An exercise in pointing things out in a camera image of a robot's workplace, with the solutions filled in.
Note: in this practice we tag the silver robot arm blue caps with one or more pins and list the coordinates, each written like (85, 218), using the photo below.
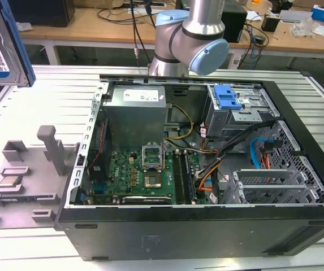
(201, 22)

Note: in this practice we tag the metal disk bay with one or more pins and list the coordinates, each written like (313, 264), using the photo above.
(235, 121)

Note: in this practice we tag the grey power supply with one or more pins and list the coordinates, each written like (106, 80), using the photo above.
(133, 118)

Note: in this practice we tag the CPU socket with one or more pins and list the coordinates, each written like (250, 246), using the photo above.
(152, 181)

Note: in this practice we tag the installed RAM stick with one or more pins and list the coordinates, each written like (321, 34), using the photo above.
(190, 180)

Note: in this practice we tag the green motherboard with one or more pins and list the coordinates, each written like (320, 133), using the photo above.
(122, 175)

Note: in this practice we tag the black case fan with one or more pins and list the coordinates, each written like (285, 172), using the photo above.
(99, 149)

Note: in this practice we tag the black graphics card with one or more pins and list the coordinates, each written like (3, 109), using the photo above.
(147, 200)

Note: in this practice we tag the blue plastic bay latch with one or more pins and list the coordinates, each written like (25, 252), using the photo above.
(226, 97)

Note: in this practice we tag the black open PC case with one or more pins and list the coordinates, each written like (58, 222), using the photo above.
(178, 237)

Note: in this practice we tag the grey metal drive cage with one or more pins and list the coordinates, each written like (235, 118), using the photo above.
(263, 186)

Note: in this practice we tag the wooden desk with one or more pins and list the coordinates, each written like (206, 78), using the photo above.
(108, 31)

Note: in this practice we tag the grey parts rack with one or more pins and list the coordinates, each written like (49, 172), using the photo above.
(41, 180)

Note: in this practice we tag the black computer tower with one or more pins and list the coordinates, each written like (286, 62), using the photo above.
(235, 22)

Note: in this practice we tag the small black box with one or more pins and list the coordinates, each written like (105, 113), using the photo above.
(269, 24)

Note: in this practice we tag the CPU with silver top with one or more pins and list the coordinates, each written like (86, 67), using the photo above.
(9, 182)

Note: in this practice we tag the dark RAM stick on rack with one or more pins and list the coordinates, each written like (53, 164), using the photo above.
(12, 199)

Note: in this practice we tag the large black box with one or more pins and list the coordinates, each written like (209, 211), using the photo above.
(43, 12)

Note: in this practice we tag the crumpled white plastic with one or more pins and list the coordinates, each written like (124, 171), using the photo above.
(26, 26)

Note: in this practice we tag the flat grey box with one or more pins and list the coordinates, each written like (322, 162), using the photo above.
(294, 16)

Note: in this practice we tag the clear plastic bag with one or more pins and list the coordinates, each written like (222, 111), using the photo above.
(306, 28)

